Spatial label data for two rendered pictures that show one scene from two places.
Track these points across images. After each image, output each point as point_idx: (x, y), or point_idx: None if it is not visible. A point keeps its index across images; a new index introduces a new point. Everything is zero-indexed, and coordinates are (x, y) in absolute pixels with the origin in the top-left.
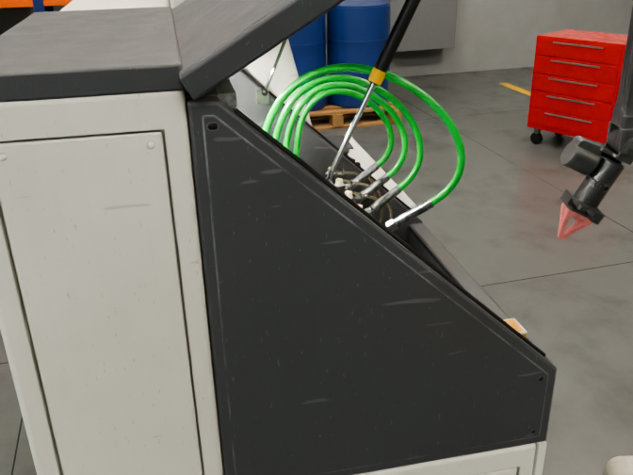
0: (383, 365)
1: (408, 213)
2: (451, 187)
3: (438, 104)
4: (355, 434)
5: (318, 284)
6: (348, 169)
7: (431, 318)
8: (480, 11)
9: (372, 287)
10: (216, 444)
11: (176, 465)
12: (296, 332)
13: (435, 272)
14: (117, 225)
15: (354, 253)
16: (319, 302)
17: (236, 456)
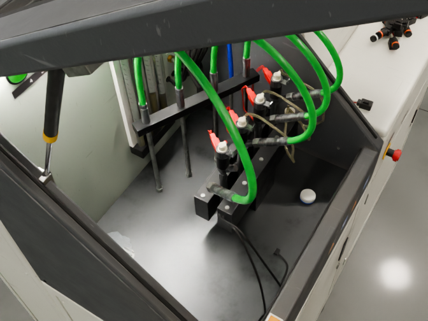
0: (106, 296)
1: (218, 191)
2: (243, 202)
3: (234, 134)
4: (101, 311)
5: (44, 231)
6: (312, 74)
7: (132, 300)
8: None
9: (81, 257)
10: (21, 256)
11: (6, 249)
12: (41, 243)
13: (128, 280)
14: None
15: (60, 233)
16: (49, 240)
17: (35, 269)
